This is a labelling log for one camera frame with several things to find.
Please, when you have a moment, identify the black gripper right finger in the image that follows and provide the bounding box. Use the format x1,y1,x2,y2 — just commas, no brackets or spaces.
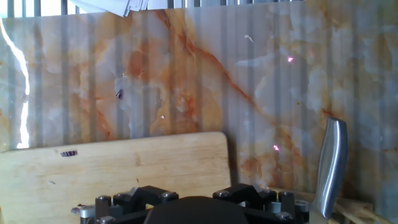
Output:
213,183,310,224

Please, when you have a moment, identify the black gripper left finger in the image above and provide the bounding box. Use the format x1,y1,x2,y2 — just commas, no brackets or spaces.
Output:
70,185,180,224

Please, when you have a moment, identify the wooden cutting board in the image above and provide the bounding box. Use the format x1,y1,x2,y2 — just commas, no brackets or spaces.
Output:
0,131,231,224

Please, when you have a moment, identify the steel cleaver knife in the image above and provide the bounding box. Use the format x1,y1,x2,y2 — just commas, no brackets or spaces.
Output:
309,116,348,224

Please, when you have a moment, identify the orange marble pattern mat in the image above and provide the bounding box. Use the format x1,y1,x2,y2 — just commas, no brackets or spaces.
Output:
0,8,398,224

